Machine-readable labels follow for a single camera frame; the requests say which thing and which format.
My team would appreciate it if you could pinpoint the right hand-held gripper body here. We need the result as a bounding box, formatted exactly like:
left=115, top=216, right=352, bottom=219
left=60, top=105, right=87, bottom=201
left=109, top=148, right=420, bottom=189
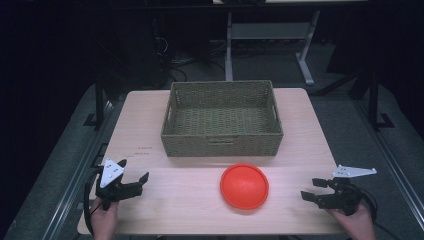
left=318, top=164, right=378, bottom=217

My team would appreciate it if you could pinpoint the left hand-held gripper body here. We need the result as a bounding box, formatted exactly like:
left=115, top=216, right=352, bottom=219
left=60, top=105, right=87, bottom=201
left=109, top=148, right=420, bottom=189
left=95, top=157, right=142, bottom=212

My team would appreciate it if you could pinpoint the orange plastic plate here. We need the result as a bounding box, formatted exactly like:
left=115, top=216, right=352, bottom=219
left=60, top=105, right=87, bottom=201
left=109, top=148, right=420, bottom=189
left=219, top=163, right=270, bottom=211

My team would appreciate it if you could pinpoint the green woven basket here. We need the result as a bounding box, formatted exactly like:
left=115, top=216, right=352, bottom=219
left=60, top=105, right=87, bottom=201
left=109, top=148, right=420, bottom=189
left=160, top=79, right=285, bottom=158

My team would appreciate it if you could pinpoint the person's right hand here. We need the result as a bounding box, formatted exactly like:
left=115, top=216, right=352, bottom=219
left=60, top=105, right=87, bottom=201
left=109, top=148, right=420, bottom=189
left=327, top=201, right=377, bottom=240

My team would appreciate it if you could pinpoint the person's left hand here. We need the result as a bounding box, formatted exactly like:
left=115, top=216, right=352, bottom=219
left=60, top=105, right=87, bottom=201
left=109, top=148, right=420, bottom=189
left=89, top=197, right=120, bottom=240

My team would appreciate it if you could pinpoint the black metal stand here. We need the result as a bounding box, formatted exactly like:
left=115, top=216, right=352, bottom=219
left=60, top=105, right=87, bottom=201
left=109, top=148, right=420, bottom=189
left=83, top=66, right=111, bottom=131
left=366, top=66, right=396, bottom=132

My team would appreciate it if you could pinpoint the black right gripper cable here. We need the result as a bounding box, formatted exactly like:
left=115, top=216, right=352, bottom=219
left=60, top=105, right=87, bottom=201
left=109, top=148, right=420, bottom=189
left=349, top=183, right=404, bottom=240

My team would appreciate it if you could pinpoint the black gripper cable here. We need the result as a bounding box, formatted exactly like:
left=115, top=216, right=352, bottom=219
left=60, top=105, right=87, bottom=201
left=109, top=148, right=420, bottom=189
left=83, top=167, right=104, bottom=236
left=349, top=183, right=404, bottom=240

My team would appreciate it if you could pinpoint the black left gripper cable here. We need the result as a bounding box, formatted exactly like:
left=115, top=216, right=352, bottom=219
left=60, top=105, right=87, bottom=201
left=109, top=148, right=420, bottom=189
left=83, top=167, right=104, bottom=236

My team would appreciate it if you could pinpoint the bundle of floor cables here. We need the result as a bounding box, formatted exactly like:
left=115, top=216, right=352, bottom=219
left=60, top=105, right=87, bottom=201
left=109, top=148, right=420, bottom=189
left=151, top=18, right=231, bottom=83

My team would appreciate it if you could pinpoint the grey metal desk frame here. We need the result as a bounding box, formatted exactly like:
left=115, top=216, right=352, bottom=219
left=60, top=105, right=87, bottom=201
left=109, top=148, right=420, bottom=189
left=224, top=9, right=321, bottom=87

